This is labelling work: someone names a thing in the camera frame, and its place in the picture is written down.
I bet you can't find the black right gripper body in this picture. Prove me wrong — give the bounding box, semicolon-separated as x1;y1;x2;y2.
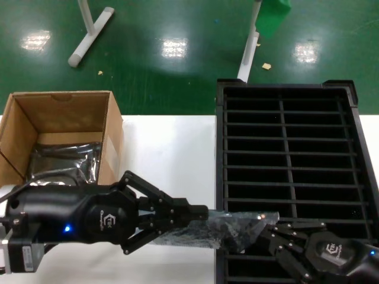
304;231;365;275

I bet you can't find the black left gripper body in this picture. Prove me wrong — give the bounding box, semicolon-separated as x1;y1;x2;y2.
83;185;140;247

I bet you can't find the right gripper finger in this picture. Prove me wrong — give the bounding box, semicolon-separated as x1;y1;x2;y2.
266;235;317;282
265;221;329;247

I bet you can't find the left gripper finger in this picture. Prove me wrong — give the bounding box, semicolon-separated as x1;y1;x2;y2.
117;170;210;220
122;213;210;256

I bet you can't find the silver antistatic bag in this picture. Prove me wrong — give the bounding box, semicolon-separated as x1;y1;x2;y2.
153;208;281;255
26;141;103;187

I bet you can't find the black slotted plastic container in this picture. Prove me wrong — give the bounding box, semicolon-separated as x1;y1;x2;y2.
214;78;379;284

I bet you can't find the brown cardboard box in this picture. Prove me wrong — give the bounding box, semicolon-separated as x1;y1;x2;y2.
0;90;124;189

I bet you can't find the white metal table leg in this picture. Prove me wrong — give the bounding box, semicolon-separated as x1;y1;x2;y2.
68;0;115;68
236;0;263;83

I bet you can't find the green tablecloth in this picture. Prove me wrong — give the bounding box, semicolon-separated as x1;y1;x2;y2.
256;0;293;39

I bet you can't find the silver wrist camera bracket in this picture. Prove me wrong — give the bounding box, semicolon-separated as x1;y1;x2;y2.
0;229;46;275

